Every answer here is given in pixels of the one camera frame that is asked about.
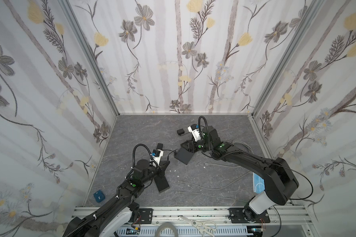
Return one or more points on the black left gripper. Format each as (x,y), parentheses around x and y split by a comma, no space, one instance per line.
(159,174)

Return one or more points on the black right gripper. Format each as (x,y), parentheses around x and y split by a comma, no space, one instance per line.
(190,145)

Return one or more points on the slim ribbed black switch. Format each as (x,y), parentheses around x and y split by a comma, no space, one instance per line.
(161,183)

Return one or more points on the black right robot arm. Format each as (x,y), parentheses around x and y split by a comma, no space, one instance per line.
(279,179)

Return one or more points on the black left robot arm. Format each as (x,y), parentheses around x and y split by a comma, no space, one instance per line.
(121,209)

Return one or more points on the white tape roll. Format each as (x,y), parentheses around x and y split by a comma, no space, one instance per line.
(166,229)

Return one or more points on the small blue box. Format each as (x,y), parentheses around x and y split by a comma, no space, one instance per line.
(99,196)

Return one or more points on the blue face mask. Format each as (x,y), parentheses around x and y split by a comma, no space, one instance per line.
(258,184)

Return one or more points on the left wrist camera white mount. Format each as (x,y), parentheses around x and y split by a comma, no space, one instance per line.
(156,157)

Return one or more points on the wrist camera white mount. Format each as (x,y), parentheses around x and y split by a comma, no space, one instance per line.
(194,130)
(156,157)

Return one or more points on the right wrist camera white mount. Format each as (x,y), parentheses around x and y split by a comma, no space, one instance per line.
(194,130)

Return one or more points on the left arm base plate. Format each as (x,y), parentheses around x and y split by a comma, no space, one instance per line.
(142,216)

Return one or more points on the white handled scissors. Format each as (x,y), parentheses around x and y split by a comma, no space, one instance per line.
(204,227)

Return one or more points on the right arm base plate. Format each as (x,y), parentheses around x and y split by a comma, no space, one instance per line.
(237,216)

